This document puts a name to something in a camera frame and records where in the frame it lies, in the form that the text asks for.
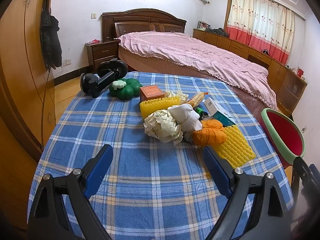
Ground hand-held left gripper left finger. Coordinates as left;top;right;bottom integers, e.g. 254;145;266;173
27;144;114;240

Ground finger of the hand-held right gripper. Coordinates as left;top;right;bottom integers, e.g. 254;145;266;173
292;156;317;198
309;164;320;180

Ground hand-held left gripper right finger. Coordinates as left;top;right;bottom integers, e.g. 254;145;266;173
202;145;293;240

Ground yellow foam fruit net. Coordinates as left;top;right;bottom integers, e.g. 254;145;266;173
210;125;257;169
139;95;181;119

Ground orange cloth bundle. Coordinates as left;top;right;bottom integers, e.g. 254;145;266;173
191;120;227;147

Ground red bowl with green rim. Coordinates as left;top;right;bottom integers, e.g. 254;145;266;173
260;108;306;168

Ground white and teal box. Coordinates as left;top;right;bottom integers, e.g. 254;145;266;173
204;97;237;127

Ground small green object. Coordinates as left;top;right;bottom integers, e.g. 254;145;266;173
194;107;209;120

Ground white sock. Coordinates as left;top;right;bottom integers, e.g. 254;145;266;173
167;103;203;133

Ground cream paper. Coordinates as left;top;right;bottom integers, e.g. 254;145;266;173
144;109;184;145

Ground orange cardboard box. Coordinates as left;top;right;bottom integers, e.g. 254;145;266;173
139;85;165;103

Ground blue plaid tablecloth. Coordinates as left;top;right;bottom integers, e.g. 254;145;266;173
27;71;294;240

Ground wooden corner shelf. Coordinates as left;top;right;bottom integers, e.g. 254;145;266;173
276;66;308;117

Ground green clover-shaped container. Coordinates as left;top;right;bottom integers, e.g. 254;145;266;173
109;78;143;101

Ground dark wooden nightstand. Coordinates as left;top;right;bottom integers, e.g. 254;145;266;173
84;39;120;73

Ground pink blanket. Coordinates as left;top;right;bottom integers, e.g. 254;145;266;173
117;31;278;110

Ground long wooden cabinet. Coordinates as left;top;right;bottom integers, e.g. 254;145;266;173
192;28;288;98

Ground wooden wardrobe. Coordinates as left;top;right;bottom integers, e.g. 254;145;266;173
0;0;57;230

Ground black jacket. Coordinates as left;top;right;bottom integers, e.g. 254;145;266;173
40;7;63;69

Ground dark clothes pile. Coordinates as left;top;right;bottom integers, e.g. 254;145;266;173
205;27;230;38

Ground cream and red curtain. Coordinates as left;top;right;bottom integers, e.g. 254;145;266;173
224;0;295;67

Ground dark wooden bed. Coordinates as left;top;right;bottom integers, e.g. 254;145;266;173
101;8;280;117

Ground black suction cup mount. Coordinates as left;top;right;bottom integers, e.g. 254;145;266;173
79;58;129;98

